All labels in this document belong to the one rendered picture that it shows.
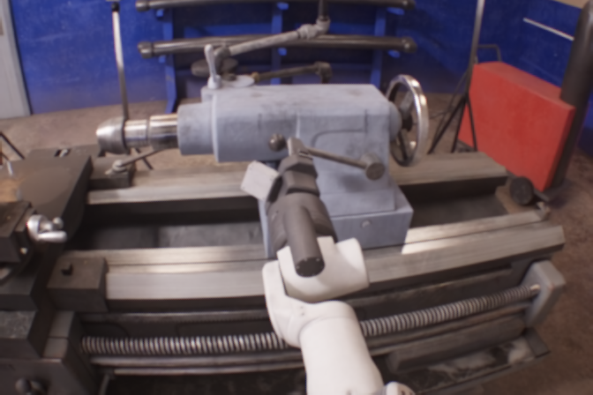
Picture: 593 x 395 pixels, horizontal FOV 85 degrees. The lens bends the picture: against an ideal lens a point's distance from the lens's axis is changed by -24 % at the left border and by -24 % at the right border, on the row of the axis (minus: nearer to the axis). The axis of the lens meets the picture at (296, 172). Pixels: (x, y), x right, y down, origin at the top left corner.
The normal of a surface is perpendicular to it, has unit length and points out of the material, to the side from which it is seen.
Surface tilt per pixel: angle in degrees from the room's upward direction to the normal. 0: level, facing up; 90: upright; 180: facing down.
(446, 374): 0
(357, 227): 90
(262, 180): 81
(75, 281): 0
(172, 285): 36
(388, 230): 90
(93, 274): 0
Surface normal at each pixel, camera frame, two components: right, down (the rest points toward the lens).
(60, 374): 0.17, 0.53
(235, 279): 0.12, -0.38
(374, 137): 0.17, 0.30
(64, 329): 0.04, -0.85
